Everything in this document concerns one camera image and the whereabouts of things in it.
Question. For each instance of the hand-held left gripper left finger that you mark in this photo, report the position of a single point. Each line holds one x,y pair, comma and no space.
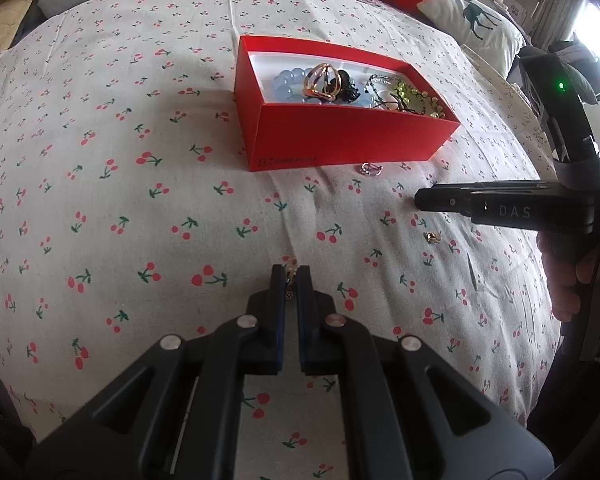
278,320

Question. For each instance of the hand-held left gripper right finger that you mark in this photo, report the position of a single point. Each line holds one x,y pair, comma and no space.
306,320

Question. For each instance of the deer print pillow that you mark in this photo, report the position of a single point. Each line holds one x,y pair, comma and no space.
475,22

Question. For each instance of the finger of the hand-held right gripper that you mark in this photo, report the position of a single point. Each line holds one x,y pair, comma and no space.
440,200

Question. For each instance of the black hair claw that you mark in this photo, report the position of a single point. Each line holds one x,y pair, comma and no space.
349,85

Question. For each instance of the person's right hand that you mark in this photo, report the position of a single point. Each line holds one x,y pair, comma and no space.
552,280

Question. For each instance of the red cardboard box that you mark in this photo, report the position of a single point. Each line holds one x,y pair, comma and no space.
340,135

